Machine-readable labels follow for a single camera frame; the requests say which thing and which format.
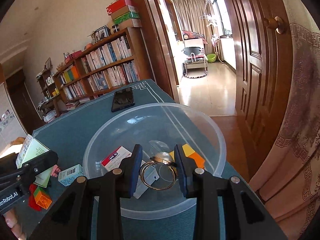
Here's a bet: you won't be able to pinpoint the clear plastic bowl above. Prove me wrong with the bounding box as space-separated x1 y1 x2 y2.
82 103 226 220

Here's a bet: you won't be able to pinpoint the green plastic basin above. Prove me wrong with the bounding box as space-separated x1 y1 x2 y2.
206 53 217 63

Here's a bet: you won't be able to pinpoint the brown wooden door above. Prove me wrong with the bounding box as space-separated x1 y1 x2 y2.
225 0 293 176

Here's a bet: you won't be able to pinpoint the small wooden shelf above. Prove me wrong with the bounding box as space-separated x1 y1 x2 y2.
36 69 60 101

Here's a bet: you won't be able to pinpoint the person's left hand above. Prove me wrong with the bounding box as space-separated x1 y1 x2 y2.
4 209 27 240

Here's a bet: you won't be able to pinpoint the teal table mat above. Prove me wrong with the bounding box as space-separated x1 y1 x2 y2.
32 80 237 239

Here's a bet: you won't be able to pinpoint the red long toy block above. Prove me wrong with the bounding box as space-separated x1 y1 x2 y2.
28 184 42 211

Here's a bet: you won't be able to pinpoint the white red medicine box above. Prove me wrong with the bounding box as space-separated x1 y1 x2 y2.
101 145 148 199

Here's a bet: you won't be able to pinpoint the patterned pink curtain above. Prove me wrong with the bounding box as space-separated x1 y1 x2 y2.
249 0 319 239

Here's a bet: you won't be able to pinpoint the stacked coloured boxes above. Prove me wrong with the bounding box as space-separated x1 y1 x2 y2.
106 0 142 30

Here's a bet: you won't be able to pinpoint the black smartphone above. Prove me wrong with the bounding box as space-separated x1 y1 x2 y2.
111 87 135 112

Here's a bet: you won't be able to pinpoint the white rolling cart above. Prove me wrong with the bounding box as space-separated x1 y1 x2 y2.
182 30 208 79

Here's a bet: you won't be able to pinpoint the yellow orange toy block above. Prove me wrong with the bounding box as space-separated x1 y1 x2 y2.
182 144 205 168

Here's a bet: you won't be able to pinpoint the gold ring keychain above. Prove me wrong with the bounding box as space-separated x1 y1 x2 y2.
139 152 177 191

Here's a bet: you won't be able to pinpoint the green orange toy block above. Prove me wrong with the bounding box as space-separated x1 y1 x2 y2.
33 186 52 210

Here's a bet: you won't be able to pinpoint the teal white medicine box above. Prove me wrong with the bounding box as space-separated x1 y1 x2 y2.
58 164 83 186

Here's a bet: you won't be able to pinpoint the large wooden bookshelf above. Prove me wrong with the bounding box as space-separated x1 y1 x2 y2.
54 28 152 103

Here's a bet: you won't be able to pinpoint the yellow medicine box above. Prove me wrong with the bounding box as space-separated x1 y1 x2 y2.
16 135 53 188

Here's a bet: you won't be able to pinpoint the green pink toy block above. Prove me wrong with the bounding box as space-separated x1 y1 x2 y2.
51 165 61 178

